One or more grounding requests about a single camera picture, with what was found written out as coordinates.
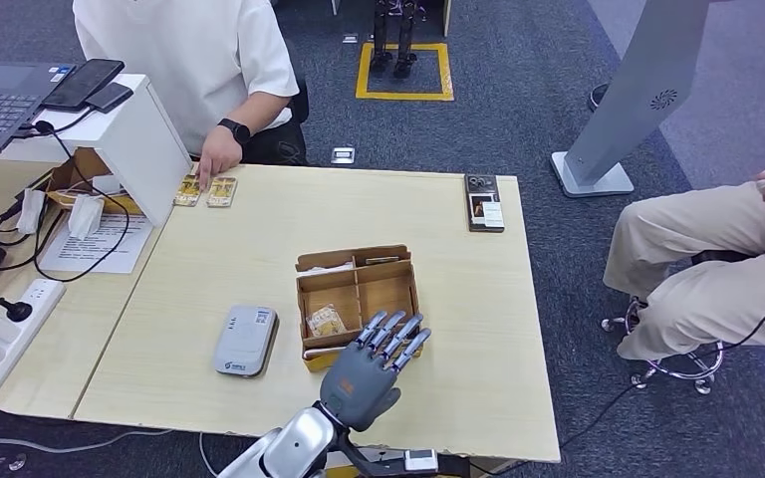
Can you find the black right camera bracket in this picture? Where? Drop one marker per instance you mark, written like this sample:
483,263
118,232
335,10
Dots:
452,467

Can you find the pale wooden desk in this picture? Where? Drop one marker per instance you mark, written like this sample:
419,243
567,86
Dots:
52,369
475,330

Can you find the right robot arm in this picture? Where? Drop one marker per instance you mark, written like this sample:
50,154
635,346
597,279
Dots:
297,442

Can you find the yellow card stack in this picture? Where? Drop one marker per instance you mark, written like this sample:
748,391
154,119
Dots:
223,192
184,192

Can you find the brown cardboard box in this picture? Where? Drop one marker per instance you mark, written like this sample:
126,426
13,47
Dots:
82,165

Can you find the white paper slips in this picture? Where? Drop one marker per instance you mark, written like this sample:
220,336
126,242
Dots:
326,268

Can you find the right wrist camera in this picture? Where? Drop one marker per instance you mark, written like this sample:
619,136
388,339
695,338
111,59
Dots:
421,460

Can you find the brown smartphone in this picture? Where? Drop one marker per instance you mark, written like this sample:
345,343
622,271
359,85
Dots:
485,204

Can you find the silver floor socket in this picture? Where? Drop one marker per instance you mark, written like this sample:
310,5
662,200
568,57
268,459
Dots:
343,155

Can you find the humanoid robot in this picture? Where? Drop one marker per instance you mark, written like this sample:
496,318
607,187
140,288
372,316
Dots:
405,65

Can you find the hotel key card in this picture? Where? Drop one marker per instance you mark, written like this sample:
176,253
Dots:
326,321

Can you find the chrome stool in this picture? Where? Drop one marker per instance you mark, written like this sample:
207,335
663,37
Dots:
716,256

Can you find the yellow floor tape square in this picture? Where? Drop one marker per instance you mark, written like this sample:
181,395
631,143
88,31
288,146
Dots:
403,95

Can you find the grey card reader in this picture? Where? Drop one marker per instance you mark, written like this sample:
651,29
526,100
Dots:
245,340

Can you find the person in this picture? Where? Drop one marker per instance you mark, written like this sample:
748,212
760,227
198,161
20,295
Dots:
171,66
686,224

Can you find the person's left hand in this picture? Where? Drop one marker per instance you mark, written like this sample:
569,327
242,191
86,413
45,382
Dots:
221,152

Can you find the black plug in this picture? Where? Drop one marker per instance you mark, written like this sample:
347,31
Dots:
16,310

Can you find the white folded mask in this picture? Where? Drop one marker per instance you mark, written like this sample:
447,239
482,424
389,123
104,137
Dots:
84,216
29,211

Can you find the small floor plate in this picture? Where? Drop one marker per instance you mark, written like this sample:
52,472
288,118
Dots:
350,37

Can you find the cardboard organizer box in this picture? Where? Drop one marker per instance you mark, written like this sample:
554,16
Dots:
386,290

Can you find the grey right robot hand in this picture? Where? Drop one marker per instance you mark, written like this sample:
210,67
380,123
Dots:
359,386

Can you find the printed paper sheet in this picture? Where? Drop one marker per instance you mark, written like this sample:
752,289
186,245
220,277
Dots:
76,254

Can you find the black smartphone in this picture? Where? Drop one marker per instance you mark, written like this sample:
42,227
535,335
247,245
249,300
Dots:
82,82

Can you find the person's left forearm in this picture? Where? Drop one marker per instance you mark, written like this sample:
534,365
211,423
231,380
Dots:
260,112

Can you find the white power strip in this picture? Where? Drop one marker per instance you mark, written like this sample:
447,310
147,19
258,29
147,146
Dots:
42,297

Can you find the white card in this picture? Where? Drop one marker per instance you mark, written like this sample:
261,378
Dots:
323,353

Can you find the white frame post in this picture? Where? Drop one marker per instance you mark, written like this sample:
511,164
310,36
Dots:
446,16
334,6

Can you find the black wristwatch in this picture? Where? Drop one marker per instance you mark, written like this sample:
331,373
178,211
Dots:
234,130

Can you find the grey kiosk stand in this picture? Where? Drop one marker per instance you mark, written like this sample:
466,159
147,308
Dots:
646,86

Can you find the white desk riser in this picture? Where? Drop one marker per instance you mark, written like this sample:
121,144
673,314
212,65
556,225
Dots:
138,152

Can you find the black round base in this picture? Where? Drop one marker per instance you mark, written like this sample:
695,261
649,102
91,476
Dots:
595,95

